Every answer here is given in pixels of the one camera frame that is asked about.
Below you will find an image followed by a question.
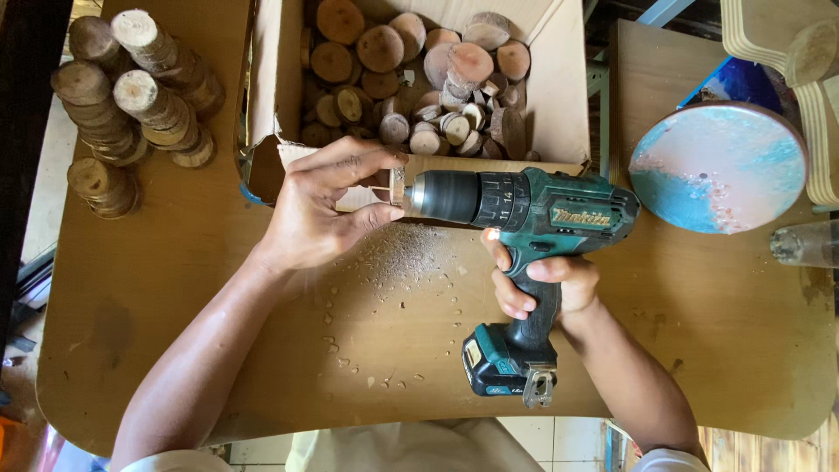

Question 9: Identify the person's left hand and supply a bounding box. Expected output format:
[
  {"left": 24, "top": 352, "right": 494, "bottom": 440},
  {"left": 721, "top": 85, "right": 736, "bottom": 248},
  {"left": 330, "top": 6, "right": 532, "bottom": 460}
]
[{"left": 252, "top": 135, "right": 409, "bottom": 273}]

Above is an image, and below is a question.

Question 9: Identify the person's right hand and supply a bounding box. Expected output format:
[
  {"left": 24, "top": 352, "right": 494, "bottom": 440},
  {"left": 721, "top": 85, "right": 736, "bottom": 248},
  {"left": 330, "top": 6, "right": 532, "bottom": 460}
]
[{"left": 480, "top": 227, "right": 601, "bottom": 329}]

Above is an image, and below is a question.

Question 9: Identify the teal cordless drill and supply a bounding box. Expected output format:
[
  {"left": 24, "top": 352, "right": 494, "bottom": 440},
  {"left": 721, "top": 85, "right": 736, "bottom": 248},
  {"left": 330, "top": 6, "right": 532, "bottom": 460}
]
[{"left": 401, "top": 167, "right": 641, "bottom": 409}]

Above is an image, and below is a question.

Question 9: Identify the small round wood slice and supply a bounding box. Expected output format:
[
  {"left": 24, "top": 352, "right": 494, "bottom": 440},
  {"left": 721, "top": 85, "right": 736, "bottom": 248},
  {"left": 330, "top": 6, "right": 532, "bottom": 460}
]
[{"left": 388, "top": 167, "right": 408, "bottom": 208}]

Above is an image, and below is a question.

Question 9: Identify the sawdust heap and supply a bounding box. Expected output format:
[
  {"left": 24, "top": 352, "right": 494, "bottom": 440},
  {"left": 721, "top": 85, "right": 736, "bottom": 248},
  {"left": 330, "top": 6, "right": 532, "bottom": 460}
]
[{"left": 315, "top": 222, "right": 474, "bottom": 394}]

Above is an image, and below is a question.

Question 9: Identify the pile of wood slices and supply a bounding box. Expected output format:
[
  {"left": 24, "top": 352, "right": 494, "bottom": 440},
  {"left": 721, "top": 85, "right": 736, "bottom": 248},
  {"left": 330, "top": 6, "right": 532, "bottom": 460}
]
[{"left": 300, "top": 0, "right": 542, "bottom": 162}]

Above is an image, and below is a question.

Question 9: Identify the stack of bark wood discs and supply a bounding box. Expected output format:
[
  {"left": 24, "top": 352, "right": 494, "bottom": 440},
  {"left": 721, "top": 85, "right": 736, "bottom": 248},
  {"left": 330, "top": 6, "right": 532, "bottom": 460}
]
[
  {"left": 110, "top": 8, "right": 225, "bottom": 118},
  {"left": 68, "top": 16, "right": 135, "bottom": 76},
  {"left": 113, "top": 69, "right": 216, "bottom": 169},
  {"left": 50, "top": 60, "right": 153, "bottom": 167},
  {"left": 67, "top": 156, "right": 141, "bottom": 220}
]

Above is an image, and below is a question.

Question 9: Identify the round blue pink resin board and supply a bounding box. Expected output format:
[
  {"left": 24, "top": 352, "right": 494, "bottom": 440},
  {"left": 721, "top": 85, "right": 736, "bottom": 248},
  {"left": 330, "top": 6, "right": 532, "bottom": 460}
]
[{"left": 628, "top": 100, "right": 810, "bottom": 236}]

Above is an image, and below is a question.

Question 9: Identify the open cardboard box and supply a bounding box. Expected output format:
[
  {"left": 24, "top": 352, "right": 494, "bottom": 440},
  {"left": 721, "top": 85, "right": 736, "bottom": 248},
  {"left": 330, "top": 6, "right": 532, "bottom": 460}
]
[{"left": 235, "top": 0, "right": 592, "bottom": 214}]

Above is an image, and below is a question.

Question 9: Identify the person's white shirt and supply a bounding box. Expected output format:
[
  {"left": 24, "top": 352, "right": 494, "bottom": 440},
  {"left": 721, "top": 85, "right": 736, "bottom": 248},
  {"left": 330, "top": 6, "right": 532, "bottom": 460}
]
[{"left": 120, "top": 418, "right": 712, "bottom": 472}]

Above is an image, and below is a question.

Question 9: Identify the clear glass bottle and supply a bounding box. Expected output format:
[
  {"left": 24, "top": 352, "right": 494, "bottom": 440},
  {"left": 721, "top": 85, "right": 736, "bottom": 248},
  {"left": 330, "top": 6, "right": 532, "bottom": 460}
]
[{"left": 770, "top": 219, "right": 839, "bottom": 270}]

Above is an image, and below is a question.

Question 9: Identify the dark blue resin panel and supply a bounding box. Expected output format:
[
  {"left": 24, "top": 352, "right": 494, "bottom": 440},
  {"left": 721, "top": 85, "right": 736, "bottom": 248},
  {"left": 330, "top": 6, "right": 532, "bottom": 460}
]
[{"left": 677, "top": 56, "right": 785, "bottom": 118}]

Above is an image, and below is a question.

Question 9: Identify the curved plywood furniture piece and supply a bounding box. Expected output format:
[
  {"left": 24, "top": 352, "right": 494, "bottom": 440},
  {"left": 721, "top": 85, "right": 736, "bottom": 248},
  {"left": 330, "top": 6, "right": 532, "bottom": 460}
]
[{"left": 719, "top": 0, "right": 839, "bottom": 208}]

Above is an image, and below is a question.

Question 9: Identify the large plain wooden disc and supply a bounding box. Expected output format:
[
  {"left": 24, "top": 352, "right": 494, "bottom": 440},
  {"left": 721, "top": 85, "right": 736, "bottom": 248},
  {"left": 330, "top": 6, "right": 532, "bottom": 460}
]
[{"left": 784, "top": 18, "right": 839, "bottom": 89}]

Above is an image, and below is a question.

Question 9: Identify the pale blue metal frame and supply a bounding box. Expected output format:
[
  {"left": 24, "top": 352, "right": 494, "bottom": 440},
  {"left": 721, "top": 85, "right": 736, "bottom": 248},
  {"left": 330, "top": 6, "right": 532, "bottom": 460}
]
[{"left": 585, "top": 0, "right": 697, "bottom": 179}]

